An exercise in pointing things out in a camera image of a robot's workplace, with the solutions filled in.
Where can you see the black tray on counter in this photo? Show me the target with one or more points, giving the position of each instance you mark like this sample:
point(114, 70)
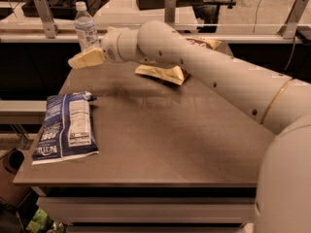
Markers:
point(66, 9)

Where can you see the blue white chip bag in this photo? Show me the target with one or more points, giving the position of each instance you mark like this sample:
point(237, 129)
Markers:
point(67, 129)

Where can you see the middle metal rail bracket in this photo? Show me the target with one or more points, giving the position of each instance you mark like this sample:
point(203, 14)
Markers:
point(169, 11)

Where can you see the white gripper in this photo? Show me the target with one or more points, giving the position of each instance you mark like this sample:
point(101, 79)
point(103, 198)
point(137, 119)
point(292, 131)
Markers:
point(110, 47)

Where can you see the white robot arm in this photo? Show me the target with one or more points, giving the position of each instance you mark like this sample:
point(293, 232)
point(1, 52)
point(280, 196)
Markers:
point(278, 102)

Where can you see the left metal rail bracket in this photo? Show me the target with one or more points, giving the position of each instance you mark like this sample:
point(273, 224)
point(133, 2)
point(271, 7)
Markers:
point(45, 15)

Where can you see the right metal rail bracket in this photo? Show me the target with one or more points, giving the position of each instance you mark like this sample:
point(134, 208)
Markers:
point(288, 29)

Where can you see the yellow brown chip bag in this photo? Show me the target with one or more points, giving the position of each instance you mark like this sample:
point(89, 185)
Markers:
point(176, 74)

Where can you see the clear plastic water bottle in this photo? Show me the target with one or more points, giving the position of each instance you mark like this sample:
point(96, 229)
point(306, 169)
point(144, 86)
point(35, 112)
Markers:
point(85, 27)

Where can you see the metal rail bracket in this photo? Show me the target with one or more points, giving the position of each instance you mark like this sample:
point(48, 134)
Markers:
point(169, 11)
point(288, 29)
point(45, 15)

